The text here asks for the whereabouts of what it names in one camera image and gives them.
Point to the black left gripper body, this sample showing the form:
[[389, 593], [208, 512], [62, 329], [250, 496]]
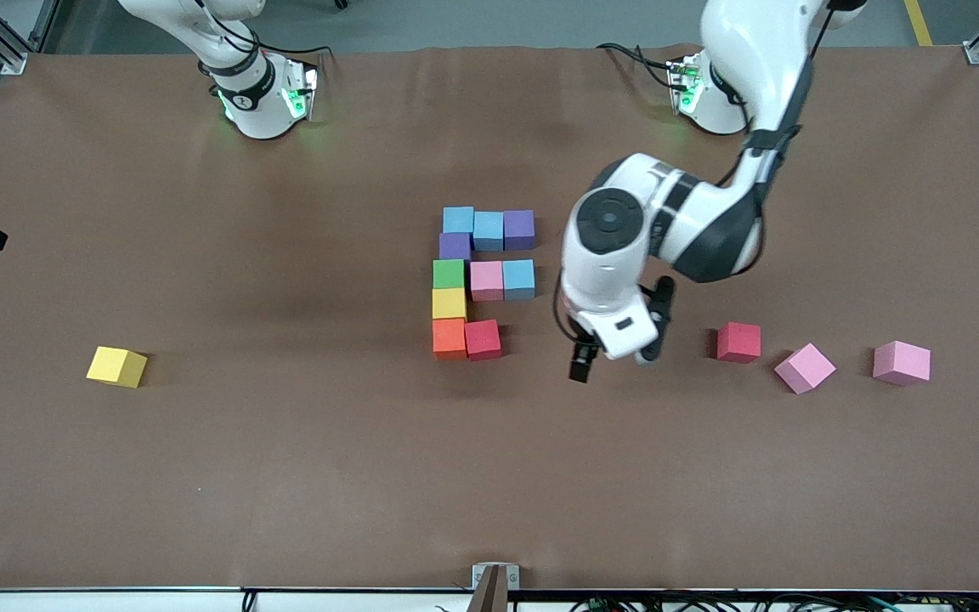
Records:
[[583, 360]]

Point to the red foam block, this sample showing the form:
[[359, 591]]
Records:
[[483, 340], [738, 342]]

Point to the blue foam block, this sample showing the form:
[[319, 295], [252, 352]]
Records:
[[518, 279], [488, 231], [458, 220]]

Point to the pink foam block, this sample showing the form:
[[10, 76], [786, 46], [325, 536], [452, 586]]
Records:
[[902, 363], [486, 280], [805, 368]]

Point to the orange foam block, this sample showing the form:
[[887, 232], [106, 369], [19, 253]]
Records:
[[449, 338]]

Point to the yellow foam block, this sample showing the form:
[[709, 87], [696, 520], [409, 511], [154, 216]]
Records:
[[116, 366], [449, 303]]

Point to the purple foam block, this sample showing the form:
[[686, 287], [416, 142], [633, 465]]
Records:
[[519, 229], [455, 246]]

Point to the green foam block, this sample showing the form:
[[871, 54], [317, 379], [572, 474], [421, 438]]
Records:
[[449, 274]]

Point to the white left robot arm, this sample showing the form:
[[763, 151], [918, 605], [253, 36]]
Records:
[[693, 229]]

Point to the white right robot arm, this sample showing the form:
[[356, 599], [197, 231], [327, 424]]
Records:
[[256, 110]]

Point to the metal table edge bracket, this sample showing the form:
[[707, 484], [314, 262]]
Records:
[[495, 582]]

